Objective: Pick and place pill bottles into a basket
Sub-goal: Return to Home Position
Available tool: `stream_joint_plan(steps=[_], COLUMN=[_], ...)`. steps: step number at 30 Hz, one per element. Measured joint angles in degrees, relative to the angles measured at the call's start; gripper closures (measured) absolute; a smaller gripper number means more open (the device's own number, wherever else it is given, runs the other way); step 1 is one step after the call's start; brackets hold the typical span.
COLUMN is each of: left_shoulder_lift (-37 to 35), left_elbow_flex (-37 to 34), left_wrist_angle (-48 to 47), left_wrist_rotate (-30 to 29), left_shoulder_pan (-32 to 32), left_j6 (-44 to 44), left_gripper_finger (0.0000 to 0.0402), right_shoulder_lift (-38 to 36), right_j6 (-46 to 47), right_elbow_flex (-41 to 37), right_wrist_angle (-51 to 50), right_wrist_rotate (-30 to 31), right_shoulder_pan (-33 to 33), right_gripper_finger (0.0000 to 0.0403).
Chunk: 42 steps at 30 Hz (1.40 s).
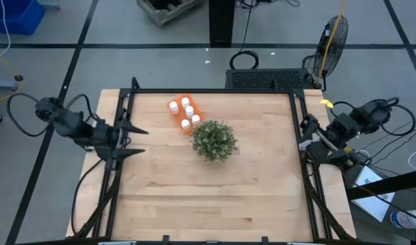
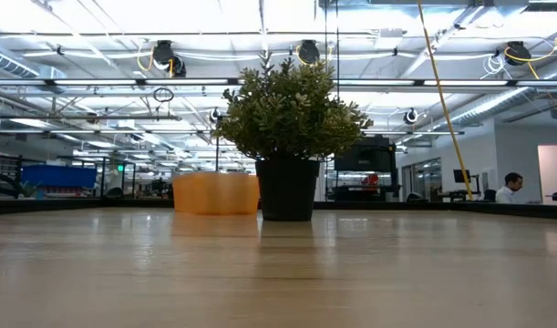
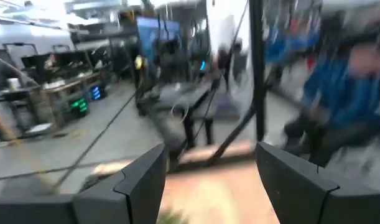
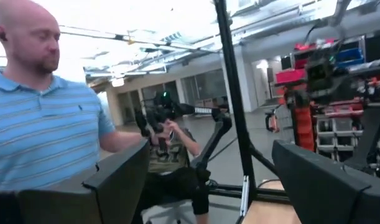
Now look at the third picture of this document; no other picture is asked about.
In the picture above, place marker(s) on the black vertical frame post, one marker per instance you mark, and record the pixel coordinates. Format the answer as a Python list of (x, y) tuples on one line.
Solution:
[(258, 68)]

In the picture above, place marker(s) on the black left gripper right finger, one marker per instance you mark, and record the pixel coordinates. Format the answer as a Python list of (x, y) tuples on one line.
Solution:
[(298, 196)]

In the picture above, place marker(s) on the green lit device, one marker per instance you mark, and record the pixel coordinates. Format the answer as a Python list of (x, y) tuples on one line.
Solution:
[(79, 107)]

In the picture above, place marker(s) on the white cup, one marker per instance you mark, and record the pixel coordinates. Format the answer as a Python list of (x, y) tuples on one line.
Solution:
[(13, 84)]

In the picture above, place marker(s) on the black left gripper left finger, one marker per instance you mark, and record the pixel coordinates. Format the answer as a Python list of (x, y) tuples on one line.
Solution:
[(140, 193)]

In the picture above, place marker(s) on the wooden workbench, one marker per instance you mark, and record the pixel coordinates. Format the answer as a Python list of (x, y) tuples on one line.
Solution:
[(59, 87)]

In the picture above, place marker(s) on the person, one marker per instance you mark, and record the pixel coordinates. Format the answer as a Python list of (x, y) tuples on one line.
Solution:
[(342, 93), (239, 62)]

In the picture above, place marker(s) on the blue lit device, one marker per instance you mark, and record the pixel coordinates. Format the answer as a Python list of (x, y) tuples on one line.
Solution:
[(97, 92)]

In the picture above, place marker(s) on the blue board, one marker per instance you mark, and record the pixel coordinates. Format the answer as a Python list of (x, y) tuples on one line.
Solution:
[(152, 34)]

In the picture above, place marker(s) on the black diagonal frame brace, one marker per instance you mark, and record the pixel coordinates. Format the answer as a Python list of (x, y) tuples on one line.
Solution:
[(231, 137)]

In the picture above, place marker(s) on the dark grey table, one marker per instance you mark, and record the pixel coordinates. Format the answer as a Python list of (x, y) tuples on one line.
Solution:
[(183, 99)]

